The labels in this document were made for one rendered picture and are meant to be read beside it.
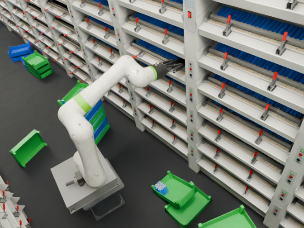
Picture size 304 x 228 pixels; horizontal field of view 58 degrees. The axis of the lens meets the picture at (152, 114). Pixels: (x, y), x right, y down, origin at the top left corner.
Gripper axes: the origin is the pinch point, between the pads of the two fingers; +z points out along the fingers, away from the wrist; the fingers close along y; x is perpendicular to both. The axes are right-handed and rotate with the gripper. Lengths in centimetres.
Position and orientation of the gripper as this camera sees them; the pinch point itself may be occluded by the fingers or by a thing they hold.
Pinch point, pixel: (181, 61)
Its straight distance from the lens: 176.2
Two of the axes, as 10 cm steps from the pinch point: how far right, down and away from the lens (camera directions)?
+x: -0.5, 8.1, 5.8
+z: 7.3, -3.7, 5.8
